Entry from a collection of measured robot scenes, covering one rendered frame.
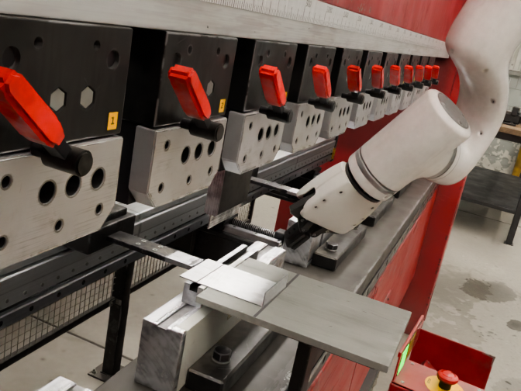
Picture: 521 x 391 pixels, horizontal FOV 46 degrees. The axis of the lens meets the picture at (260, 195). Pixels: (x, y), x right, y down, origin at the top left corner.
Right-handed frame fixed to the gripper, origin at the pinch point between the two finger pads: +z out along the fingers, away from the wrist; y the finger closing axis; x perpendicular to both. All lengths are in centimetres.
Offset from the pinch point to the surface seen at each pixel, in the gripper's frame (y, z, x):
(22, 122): 53, -28, 32
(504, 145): -577, 139, -464
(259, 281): 7.6, 2.0, 10.1
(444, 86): -136, 17, -149
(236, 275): 10.3, 3.9, 9.0
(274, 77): 26.2, -24.7, 4.5
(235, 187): 16.8, -5.4, 1.8
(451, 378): -38.3, 3.8, 15.3
